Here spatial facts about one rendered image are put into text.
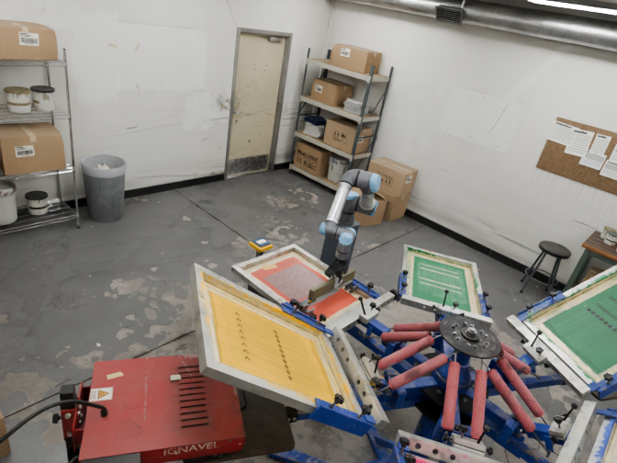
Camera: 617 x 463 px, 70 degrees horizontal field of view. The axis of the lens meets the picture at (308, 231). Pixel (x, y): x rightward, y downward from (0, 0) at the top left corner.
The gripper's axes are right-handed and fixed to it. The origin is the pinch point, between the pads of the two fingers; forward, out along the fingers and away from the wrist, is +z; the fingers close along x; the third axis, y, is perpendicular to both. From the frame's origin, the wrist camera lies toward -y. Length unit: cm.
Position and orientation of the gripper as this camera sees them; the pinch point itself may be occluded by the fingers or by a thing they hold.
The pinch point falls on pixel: (332, 285)
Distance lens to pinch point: 272.3
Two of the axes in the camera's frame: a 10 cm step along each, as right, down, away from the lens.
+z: -1.7, 8.7, 4.6
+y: 6.8, -2.4, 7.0
